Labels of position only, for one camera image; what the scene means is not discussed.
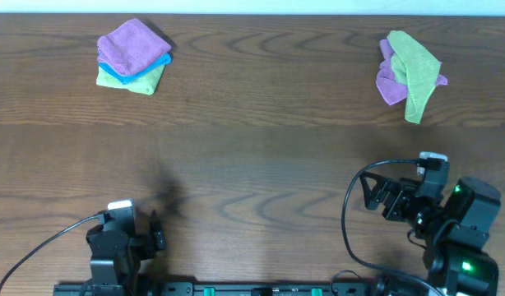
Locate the purple microfibre cloth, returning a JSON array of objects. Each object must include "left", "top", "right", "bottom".
[{"left": 97, "top": 18, "right": 172, "bottom": 76}]

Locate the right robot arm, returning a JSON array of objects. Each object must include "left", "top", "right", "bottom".
[{"left": 357, "top": 152, "right": 501, "bottom": 295}]

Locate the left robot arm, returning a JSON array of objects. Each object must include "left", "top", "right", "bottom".
[{"left": 79, "top": 207, "right": 166, "bottom": 296}]

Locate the green crumpled cloth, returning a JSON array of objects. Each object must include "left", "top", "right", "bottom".
[{"left": 387, "top": 30, "right": 441, "bottom": 124}]

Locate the green folded cloth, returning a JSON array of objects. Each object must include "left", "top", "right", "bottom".
[{"left": 96, "top": 65, "right": 165, "bottom": 95}]

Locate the blue folded cloth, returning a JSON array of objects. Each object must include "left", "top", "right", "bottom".
[{"left": 99, "top": 53, "right": 172, "bottom": 85}]

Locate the right black cable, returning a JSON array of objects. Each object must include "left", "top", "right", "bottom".
[{"left": 339, "top": 158, "right": 449, "bottom": 296}]

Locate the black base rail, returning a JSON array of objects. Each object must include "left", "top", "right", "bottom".
[{"left": 53, "top": 280, "right": 385, "bottom": 296}]

